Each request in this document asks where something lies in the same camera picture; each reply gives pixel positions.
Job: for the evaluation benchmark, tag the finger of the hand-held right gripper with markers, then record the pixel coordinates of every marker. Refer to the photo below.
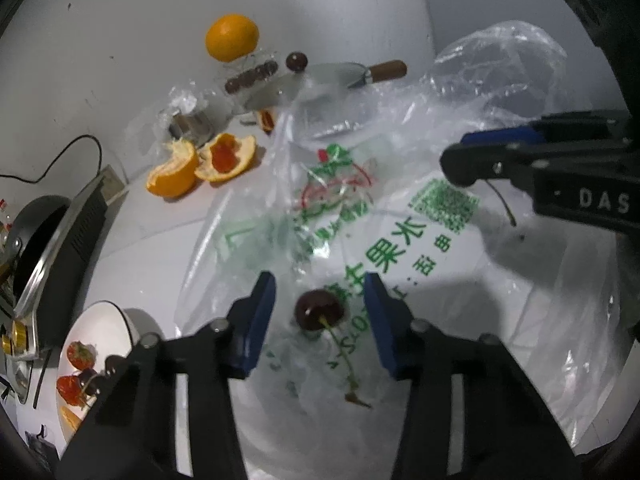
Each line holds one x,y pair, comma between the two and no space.
500,136
475,162

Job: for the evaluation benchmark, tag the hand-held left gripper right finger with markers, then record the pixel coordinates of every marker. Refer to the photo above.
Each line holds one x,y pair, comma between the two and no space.
382,325

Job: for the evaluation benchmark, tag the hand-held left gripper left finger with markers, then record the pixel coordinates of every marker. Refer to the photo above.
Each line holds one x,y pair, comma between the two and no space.
257,325

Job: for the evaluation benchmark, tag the cherry stem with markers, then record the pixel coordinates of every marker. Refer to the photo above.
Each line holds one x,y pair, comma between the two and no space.
505,207

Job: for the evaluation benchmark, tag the dark red cherry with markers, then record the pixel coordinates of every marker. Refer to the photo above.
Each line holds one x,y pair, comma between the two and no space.
89,379
320,310

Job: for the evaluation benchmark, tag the printed clear plastic bag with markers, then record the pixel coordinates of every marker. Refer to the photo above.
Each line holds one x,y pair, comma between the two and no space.
450,270

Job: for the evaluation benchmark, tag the white round plate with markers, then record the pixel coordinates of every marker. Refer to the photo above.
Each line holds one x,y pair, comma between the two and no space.
100,320

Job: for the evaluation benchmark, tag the orange peel half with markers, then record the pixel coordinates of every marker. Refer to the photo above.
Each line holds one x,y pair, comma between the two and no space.
172,177
245,152

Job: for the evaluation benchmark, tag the strawberry inside orange peel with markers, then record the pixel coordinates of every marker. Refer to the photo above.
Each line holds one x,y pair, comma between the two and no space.
222,157

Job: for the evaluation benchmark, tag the steel induction cooker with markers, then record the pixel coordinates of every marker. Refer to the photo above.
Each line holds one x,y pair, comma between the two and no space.
70,245

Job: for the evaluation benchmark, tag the red fruit piece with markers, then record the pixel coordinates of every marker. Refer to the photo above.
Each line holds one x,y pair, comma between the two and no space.
267,121

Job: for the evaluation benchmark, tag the steel pot lid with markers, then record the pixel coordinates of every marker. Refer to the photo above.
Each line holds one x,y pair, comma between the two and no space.
297,61

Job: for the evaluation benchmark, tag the small steel cup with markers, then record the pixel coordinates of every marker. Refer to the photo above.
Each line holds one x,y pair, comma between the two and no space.
190,127

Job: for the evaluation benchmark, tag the black chopstick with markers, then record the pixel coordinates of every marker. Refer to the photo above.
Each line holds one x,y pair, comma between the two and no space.
42,377

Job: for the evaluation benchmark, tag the small yellow object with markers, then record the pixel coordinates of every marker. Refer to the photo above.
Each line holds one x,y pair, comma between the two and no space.
9,346
18,329

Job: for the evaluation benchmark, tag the clear container of dates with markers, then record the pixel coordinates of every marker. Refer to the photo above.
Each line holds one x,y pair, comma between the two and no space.
250,77

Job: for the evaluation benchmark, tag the whole orange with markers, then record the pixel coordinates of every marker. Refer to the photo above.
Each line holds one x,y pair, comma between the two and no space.
232,37

